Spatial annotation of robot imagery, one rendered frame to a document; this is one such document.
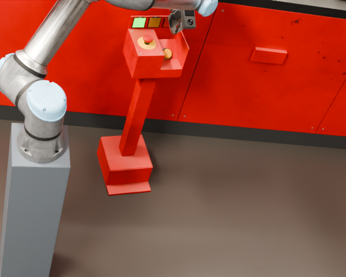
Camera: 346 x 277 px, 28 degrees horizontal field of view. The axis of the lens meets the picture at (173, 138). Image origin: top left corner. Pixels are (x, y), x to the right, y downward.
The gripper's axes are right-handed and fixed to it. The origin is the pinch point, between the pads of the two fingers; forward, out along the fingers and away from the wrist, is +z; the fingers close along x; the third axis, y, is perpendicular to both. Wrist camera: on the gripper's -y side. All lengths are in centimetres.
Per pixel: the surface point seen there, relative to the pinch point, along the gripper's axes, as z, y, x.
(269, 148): 85, 0, -74
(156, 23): 4.3, 9.2, 4.2
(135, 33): 6.5, 6.5, 12.9
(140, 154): 72, -7, 0
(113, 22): 20.4, 26.1, 14.9
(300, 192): 82, -29, -80
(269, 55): 26, 10, -55
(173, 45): 10.9, 3.6, -3.1
